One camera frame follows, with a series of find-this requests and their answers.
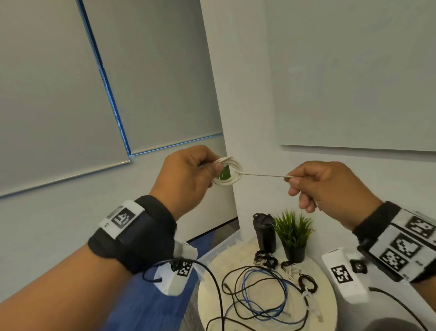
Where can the person's right hand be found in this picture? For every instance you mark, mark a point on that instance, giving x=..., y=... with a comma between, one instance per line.
x=337, y=191

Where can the person's left hand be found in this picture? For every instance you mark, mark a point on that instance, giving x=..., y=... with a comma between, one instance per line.
x=184, y=180

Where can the clear plastic storage bin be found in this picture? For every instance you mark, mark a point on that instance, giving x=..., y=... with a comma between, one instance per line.
x=218, y=250

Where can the person's left forearm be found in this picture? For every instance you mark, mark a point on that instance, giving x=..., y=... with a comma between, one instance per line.
x=58, y=293

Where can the person's dark trousers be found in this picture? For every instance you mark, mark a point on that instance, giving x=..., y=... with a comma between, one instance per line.
x=391, y=325

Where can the large leafy green plant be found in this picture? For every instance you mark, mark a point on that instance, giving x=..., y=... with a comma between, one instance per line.
x=224, y=174

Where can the black marker wristband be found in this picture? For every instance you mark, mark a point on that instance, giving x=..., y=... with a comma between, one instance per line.
x=371, y=218
x=146, y=235

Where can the small potted grass plant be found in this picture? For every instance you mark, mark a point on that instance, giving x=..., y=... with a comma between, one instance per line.
x=293, y=228

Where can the black tumbler with lid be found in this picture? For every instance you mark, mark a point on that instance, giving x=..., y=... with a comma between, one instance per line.
x=265, y=235

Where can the round white table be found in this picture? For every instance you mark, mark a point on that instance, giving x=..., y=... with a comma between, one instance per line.
x=231, y=262

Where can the white wall whiteboard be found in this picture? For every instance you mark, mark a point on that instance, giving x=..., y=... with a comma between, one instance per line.
x=357, y=68

